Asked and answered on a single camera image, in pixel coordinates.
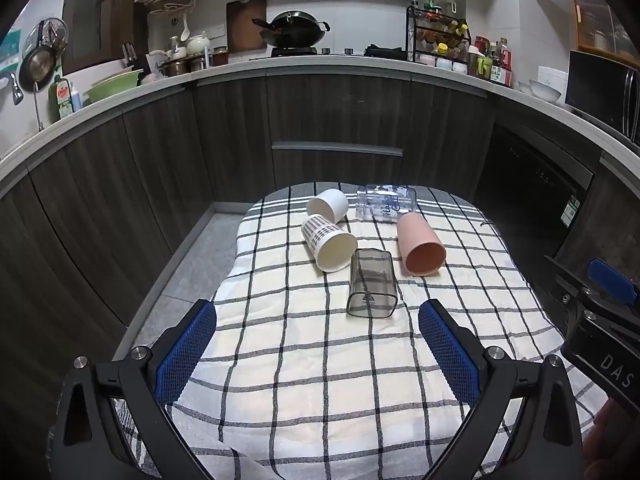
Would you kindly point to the patterned paper cup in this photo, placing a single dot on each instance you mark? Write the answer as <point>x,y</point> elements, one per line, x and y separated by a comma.
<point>327,247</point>

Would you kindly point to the black dishwasher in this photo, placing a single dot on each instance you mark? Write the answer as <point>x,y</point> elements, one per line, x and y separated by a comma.
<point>530,185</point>

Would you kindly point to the white ladle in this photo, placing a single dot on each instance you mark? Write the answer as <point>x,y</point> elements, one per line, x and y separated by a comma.
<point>185,27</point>

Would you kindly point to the knife set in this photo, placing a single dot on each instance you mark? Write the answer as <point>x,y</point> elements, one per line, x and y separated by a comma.
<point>130,55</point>

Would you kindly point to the clear glass with lettering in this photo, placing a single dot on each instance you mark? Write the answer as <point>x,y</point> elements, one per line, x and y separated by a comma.
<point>386,202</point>

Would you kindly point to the grey transparent square cup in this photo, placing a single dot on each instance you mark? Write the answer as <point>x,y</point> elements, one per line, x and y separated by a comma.
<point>372,285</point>

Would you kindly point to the plain white cup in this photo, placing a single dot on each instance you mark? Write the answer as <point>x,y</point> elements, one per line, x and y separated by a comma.
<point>327,205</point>

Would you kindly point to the black microwave oven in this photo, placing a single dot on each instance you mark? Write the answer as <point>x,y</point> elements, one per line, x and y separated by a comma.
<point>600,90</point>

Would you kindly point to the checked white cloth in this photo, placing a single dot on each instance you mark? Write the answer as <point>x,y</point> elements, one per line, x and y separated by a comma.
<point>310,360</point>

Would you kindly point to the black wok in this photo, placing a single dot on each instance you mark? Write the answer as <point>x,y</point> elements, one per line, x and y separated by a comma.
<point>292,30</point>

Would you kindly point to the green plastic basin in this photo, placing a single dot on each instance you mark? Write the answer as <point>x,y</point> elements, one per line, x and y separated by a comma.
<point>112,87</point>

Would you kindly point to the wooden glass-door cabinet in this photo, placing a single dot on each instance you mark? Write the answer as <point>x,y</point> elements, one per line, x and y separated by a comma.
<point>605,20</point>

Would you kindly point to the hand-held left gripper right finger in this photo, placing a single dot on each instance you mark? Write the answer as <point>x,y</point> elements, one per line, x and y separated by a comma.
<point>450,355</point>

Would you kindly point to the person's right hand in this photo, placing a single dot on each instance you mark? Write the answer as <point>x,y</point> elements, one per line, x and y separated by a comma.
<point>607,440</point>

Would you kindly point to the wooden cutting board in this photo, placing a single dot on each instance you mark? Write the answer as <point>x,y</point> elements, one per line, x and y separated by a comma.
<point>245,25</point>

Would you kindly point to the white teapot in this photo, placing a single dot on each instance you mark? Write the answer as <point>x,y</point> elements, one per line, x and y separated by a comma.
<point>198,45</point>

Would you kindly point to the brown jar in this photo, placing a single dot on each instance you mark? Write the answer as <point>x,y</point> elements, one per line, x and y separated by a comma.
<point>220,55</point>

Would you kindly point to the black spice rack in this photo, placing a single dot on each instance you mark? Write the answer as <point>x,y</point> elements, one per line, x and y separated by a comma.
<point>440,40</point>

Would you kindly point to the green mug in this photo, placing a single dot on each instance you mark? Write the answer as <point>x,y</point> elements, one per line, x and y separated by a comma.
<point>484,66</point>

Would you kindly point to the gas stove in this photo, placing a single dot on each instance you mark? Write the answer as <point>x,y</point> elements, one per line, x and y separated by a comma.
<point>310,51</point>

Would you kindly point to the black cloth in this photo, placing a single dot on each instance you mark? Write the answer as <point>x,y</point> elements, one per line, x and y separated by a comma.
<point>384,51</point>

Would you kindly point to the metal faucet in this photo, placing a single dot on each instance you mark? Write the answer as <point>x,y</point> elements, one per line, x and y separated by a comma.
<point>12,87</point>

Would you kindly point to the hanging frying pan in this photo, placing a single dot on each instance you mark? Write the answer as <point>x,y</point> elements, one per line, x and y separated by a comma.
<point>36,67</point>

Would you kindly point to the pink plastic cup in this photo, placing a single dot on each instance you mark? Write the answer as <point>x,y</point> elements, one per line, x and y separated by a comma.
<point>420,247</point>

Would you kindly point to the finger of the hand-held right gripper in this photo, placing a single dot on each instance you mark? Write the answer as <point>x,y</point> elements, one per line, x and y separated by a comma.
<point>567,280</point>
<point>612,280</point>

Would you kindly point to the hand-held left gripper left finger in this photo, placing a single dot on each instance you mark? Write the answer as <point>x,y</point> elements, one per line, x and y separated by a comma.
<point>186,355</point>

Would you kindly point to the stack of white bowls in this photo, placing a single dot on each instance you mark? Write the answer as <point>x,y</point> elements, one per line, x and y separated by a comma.
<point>547,85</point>

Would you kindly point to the green dish soap bottle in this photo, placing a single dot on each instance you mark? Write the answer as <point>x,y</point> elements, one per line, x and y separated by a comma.
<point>60,100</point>

